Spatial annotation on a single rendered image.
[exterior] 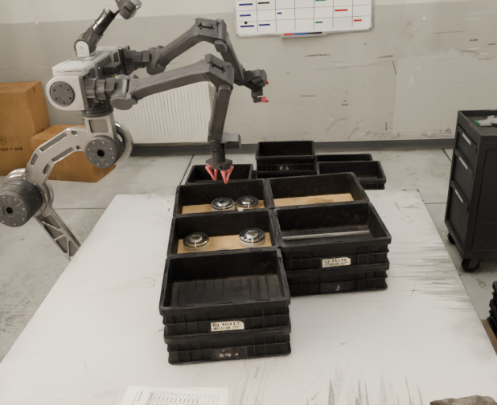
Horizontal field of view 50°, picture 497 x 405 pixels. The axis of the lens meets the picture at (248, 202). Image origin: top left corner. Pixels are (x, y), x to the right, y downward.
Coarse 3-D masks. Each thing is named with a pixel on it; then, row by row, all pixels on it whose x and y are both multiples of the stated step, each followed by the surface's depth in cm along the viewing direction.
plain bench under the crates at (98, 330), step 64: (384, 192) 271; (128, 256) 230; (448, 256) 216; (64, 320) 193; (128, 320) 191; (320, 320) 185; (384, 320) 183; (448, 320) 181; (0, 384) 166; (64, 384) 165; (128, 384) 163; (192, 384) 162; (256, 384) 160; (320, 384) 159; (384, 384) 157; (448, 384) 156
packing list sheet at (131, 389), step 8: (128, 392) 160; (136, 392) 160; (144, 392) 160; (152, 392) 159; (160, 392) 159; (168, 392) 159; (176, 392) 159; (184, 392) 159; (192, 392) 159; (200, 392) 158; (208, 392) 158; (216, 392) 158; (224, 392) 158; (128, 400) 157; (136, 400) 157; (144, 400) 157; (152, 400) 157; (160, 400) 156; (168, 400) 156; (176, 400) 156; (184, 400) 156; (192, 400) 156; (200, 400) 156; (208, 400) 155; (216, 400) 155; (224, 400) 155
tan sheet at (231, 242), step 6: (180, 240) 214; (210, 240) 212; (216, 240) 212; (222, 240) 212; (228, 240) 212; (234, 240) 211; (270, 240) 210; (180, 246) 210; (210, 246) 208; (216, 246) 208; (222, 246) 208; (228, 246) 208; (234, 246) 207; (240, 246) 207; (264, 246) 206; (180, 252) 205; (186, 252) 205
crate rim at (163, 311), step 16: (176, 256) 184; (192, 256) 184; (208, 256) 184; (288, 288) 164; (160, 304) 161; (208, 304) 159; (224, 304) 159; (240, 304) 159; (256, 304) 159; (272, 304) 159; (288, 304) 160
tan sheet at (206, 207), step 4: (260, 200) 242; (204, 204) 242; (208, 204) 241; (260, 204) 238; (184, 208) 239; (188, 208) 239; (192, 208) 239; (196, 208) 238; (200, 208) 238; (204, 208) 238; (208, 208) 238; (184, 212) 236; (188, 212) 235; (192, 212) 235; (196, 212) 235
